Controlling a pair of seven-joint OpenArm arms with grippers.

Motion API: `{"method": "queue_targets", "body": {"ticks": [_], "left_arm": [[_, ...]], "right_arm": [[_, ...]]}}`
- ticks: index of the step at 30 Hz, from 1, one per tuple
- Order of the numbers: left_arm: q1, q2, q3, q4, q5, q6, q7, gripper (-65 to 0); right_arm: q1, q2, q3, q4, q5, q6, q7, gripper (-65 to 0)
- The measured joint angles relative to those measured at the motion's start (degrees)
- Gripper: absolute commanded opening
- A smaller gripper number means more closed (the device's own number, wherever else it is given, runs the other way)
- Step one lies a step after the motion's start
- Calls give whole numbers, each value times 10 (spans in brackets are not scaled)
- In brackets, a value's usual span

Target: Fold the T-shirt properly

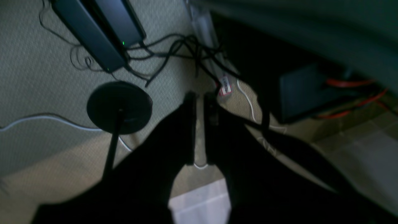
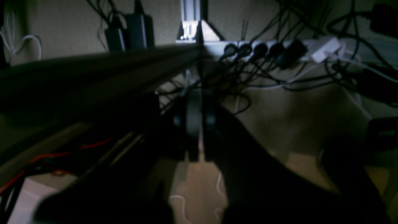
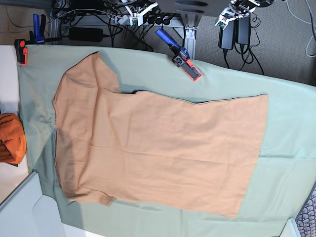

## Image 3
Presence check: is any black power adapter pair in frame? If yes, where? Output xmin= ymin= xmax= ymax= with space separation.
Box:
xmin=218 ymin=21 xmax=235 ymax=50
xmin=235 ymin=16 xmax=251 ymax=45

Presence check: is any tan orange T-shirt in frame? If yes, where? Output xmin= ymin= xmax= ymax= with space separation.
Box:
xmin=52 ymin=53 xmax=269 ymax=218

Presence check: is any black power brick left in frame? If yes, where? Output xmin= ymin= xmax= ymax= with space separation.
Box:
xmin=68 ymin=27 xmax=103 ymax=42

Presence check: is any black power adapter pair right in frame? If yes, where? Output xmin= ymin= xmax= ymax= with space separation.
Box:
xmin=235 ymin=16 xmax=251 ymax=45

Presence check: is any blue clamp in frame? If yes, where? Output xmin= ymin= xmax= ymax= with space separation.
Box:
xmin=14 ymin=14 xmax=62 ymax=66
xmin=156 ymin=29 xmax=202 ymax=81

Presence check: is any blue clamp at centre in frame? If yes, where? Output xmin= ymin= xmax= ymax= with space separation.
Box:
xmin=156 ymin=29 xmax=202 ymax=81

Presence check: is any blue clamp at left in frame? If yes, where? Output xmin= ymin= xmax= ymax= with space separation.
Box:
xmin=14 ymin=14 xmax=62 ymax=66

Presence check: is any white plastic bin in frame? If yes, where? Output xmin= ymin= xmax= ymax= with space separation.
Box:
xmin=0 ymin=172 xmax=66 ymax=237

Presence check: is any black power adapter pair left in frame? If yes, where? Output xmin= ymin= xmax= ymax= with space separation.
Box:
xmin=218 ymin=21 xmax=235 ymax=50

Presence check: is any folded orange cloth pile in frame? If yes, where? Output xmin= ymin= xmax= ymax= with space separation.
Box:
xmin=0 ymin=113 xmax=27 ymax=166

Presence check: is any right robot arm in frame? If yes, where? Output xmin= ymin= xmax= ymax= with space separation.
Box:
xmin=118 ymin=0 xmax=158 ymax=26

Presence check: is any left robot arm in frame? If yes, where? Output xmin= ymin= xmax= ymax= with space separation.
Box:
xmin=215 ymin=0 xmax=275 ymax=29

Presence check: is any aluminium frame bracket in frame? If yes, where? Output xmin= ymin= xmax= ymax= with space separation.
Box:
xmin=173 ymin=13 xmax=201 ymax=59

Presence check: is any green table cloth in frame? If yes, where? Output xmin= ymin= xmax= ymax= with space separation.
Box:
xmin=18 ymin=45 xmax=316 ymax=237

